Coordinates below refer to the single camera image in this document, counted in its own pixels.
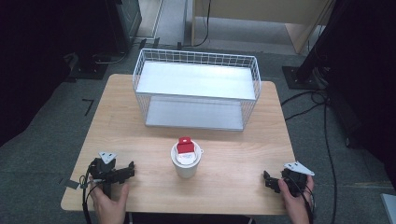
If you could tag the dark cabinet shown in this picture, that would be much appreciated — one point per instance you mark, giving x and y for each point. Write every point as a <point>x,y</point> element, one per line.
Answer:
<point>124,21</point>

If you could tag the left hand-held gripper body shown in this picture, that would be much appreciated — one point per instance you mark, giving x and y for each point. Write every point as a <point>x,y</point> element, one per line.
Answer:
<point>105,170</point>

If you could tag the person's left hand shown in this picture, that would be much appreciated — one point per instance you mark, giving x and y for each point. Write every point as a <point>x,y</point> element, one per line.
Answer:
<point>109,207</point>

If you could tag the dark curtain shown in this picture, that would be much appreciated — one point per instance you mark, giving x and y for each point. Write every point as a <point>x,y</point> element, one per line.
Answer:
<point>364,77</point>

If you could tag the grey tape piece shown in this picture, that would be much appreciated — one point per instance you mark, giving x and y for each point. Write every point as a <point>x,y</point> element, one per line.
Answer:
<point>72,183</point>

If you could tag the red block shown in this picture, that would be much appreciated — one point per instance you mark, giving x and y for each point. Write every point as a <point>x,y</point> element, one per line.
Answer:
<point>185,146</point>

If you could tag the light wooden furniture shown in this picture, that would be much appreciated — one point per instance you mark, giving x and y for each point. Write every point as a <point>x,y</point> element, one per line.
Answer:
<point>264,9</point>

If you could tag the person's right hand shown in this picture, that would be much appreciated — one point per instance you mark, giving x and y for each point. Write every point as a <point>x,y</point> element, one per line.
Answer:
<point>294,207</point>

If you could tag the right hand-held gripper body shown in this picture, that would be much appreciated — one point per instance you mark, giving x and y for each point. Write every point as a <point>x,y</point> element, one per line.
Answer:
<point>295,179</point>

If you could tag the white cup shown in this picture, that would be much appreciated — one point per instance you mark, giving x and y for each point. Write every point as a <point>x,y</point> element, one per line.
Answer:
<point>186,168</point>

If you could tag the black stand base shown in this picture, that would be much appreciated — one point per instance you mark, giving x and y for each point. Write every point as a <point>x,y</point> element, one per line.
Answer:
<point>88,70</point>
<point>300,77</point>

